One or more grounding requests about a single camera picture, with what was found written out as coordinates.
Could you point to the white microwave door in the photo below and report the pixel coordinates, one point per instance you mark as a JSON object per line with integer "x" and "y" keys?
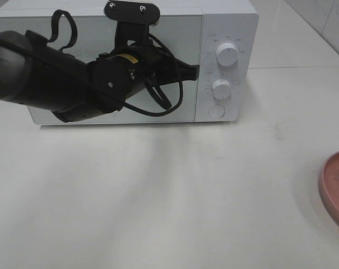
{"x": 172, "y": 112}

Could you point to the white microwave oven body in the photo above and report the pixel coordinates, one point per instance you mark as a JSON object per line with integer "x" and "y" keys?
{"x": 58, "y": 58}

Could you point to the pink round plate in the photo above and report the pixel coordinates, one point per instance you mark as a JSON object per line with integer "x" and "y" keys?
{"x": 329, "y": 186}

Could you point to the round white door button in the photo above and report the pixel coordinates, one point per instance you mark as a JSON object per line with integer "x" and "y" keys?
{"x": 216, "y": 111}

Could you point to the white timer knob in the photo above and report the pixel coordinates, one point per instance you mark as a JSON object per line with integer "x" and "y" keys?
{"x": 221, "y": 89}

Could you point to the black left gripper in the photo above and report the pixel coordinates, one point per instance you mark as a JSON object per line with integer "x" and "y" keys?
{"x": 153, "y": 62}

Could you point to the upper white power knob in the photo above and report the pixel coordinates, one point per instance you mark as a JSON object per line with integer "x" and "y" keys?
{"x": 227, "y": 53}

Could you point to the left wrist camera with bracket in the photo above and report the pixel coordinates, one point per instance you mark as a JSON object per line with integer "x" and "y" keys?
{"x": 133, "y": 21}

